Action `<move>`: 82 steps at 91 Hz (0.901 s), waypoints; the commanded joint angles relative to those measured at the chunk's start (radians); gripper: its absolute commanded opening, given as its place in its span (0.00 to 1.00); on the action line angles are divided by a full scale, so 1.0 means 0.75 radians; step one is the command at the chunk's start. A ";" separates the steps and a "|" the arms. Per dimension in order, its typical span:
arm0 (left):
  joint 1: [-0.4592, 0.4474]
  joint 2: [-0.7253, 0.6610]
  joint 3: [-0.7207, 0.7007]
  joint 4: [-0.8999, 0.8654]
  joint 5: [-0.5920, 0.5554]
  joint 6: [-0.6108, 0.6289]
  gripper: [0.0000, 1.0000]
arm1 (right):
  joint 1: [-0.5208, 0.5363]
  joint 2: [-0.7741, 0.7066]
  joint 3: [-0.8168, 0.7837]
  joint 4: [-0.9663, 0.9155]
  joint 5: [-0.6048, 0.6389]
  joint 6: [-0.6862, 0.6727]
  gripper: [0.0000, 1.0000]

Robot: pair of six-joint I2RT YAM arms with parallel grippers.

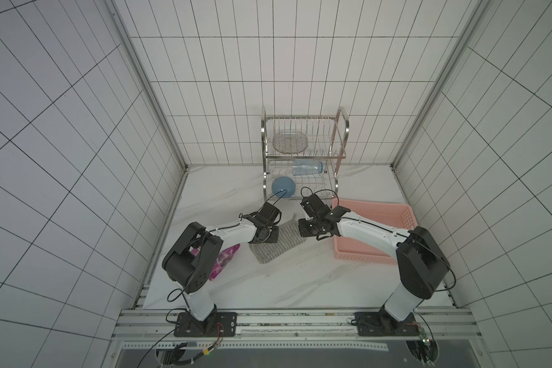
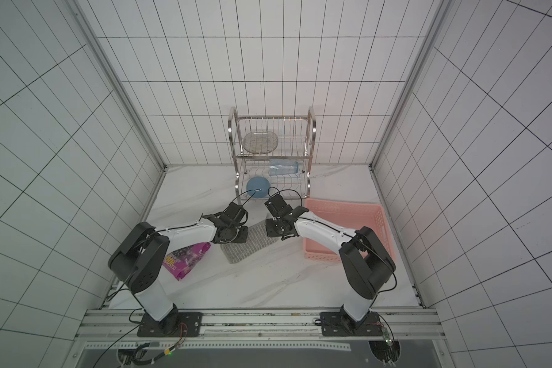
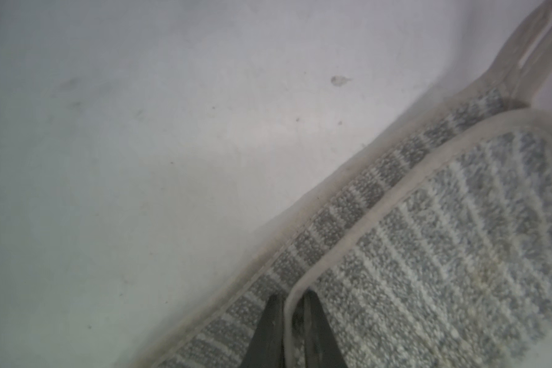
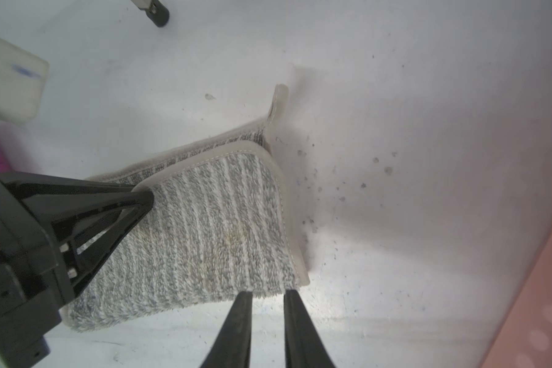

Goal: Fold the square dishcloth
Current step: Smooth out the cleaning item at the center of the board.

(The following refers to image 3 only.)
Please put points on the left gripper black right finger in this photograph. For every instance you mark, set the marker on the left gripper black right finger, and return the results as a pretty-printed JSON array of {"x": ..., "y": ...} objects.
[{"x": 321, "y": 348}]

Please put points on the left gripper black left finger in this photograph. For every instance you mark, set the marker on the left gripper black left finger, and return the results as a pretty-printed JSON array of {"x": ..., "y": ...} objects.
[{"x": 266, "y": 349}]

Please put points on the grey striped square dishcloth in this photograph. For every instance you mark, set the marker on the grey striped square dishcloth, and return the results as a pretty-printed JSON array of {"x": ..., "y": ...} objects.
[{"x": 432, "y": 248}]

